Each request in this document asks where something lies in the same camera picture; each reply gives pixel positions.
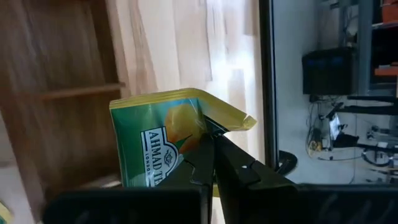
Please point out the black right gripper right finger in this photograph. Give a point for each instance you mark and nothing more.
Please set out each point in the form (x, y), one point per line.
(280, 205)

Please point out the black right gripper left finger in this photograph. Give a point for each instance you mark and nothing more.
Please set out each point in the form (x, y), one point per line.
(186, 205)

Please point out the green yellow tea packet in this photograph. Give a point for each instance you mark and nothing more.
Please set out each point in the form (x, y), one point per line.
(140, 124)

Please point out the wooden tea organizer box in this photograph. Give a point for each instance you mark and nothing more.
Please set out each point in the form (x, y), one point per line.
(62, 62)

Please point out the black cabinet box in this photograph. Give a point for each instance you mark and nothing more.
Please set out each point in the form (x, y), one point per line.
(329, 71)

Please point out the parts shelf with bins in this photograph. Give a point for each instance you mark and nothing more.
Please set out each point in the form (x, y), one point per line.
(363, 46)

